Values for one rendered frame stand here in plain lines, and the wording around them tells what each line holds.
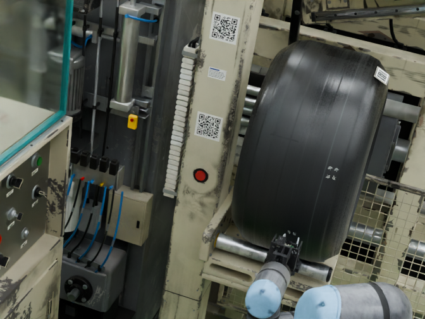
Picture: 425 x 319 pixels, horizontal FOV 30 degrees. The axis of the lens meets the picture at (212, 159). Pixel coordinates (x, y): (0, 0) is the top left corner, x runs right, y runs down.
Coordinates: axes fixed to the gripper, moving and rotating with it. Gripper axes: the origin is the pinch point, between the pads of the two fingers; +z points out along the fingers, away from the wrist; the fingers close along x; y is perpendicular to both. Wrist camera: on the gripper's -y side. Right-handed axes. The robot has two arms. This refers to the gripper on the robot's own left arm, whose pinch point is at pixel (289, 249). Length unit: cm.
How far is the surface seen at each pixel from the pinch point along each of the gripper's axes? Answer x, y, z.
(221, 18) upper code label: 33, 52, 12
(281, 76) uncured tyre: 13.2, 42.7, 6.9
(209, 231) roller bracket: 24.2, -6.9, 9.9
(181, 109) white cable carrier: 40.5, 23.6, 16.7
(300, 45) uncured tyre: 12, 49, 21
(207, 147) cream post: 31.2, 14.8, 16.8
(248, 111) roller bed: 29, 16, 58
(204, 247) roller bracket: 24.4, -11.8, 8.7
